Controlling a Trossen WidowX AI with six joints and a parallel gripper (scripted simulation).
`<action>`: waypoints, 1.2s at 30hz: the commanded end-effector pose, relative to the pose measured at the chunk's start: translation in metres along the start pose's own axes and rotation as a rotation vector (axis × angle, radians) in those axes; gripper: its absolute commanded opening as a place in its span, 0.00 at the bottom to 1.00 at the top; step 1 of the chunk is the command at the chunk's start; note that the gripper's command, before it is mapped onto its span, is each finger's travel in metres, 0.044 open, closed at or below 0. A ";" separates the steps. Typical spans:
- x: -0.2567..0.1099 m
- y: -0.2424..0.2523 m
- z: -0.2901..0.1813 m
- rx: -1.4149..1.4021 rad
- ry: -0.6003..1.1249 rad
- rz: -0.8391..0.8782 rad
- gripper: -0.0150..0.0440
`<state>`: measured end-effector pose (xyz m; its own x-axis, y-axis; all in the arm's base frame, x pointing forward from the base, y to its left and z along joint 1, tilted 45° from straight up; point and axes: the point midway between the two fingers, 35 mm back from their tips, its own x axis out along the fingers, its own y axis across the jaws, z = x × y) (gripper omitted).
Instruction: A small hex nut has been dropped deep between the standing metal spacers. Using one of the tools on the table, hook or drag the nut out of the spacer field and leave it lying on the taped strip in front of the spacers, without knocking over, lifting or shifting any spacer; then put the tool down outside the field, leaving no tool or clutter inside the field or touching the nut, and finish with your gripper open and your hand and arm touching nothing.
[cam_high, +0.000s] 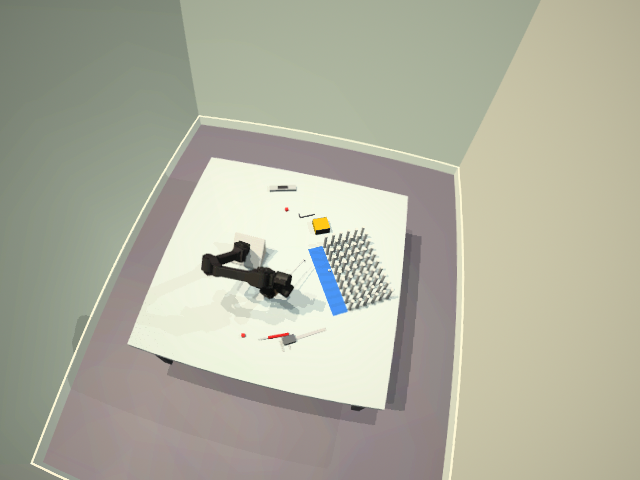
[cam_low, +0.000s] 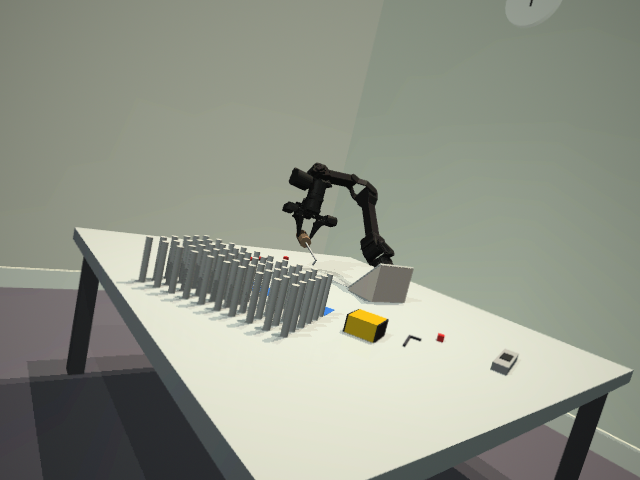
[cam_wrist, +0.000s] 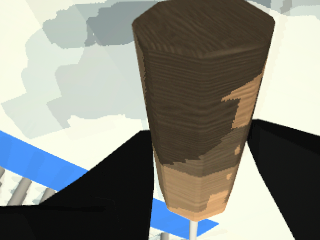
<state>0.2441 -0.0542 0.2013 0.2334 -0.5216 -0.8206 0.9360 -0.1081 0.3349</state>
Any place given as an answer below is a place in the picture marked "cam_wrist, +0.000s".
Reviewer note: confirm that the blue flat strip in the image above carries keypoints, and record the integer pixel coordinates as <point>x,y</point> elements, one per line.
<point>38,165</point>

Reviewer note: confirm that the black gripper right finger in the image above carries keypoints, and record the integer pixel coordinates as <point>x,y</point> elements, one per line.
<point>288,160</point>

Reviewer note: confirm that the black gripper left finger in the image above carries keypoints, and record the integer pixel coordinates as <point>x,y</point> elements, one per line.
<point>112,201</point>

